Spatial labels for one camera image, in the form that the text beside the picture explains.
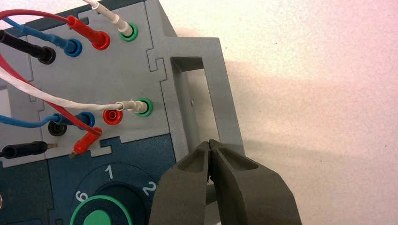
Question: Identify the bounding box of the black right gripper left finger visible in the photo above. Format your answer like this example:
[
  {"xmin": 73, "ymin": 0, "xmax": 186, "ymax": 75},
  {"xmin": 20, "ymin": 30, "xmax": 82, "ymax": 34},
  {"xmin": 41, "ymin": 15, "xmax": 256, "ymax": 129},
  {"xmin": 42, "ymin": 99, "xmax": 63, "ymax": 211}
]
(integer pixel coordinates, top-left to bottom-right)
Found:
[{"xmin": 149, "ymin": 141, "xmax": 212, "ymax": 225}]

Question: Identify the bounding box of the red banana plug cable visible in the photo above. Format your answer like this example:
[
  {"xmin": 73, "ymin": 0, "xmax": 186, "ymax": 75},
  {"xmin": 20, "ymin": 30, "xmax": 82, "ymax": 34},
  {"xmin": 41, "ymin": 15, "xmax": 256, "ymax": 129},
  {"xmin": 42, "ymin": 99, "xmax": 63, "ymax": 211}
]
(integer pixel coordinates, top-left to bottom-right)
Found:
[{"xmin": 0, "ymin": 9, "xmax": 111, "ymax": 159}]

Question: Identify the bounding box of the black banana plug cable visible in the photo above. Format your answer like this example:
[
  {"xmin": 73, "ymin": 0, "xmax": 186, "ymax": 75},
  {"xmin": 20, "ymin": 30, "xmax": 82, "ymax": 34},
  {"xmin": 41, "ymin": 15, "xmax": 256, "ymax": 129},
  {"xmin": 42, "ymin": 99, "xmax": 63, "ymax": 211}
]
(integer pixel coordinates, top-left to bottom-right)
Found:
[{"xmin": 0, "ymin": 29, "xmax": 58, "ymax": 159}]

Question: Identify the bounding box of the green rotary pointer knob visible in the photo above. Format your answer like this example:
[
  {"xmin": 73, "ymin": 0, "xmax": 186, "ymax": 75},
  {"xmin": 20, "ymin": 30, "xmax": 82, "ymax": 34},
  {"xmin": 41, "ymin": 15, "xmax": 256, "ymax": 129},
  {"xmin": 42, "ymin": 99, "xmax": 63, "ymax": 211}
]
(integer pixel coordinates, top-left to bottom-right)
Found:
[{"xmin": 69, "ymin": 195, "xmax": 134, "ymax": 225}]

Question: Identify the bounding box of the blue banana plug cable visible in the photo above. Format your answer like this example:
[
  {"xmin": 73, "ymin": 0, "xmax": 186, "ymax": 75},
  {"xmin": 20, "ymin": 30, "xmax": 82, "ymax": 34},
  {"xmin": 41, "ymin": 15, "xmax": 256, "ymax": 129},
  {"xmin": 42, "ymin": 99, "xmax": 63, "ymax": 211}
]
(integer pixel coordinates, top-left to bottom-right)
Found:
[{"xmin": 0, "ymin": 17, "xmax": 95, "ymax": 128}]

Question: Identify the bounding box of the white banana plug cable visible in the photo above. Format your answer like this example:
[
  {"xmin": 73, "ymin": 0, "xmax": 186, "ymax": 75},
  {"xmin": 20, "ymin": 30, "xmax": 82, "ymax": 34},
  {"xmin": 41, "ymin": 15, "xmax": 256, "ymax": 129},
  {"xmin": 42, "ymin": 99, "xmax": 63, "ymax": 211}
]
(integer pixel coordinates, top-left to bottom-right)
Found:
[{"xmin": 0, "ymin": 0, "xmax": 149, "ymax": 114}]

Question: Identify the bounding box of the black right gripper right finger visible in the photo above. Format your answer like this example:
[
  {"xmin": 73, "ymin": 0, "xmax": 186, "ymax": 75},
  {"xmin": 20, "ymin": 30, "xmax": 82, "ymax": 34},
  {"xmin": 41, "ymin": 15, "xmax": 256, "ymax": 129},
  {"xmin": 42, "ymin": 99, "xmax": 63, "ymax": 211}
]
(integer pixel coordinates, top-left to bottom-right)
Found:
[{"xmin": 209, "ymin": 140, "xmax": 302, "ymax": 225}]

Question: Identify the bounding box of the blue grey task box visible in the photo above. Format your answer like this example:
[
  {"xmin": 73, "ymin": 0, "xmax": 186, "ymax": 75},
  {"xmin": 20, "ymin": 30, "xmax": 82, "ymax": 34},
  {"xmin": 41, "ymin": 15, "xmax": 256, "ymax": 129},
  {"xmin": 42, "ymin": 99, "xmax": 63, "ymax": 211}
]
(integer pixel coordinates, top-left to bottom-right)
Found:
[{"xmin": 0, "ymin": 0, "xmax": 246, "ymax": 225}]

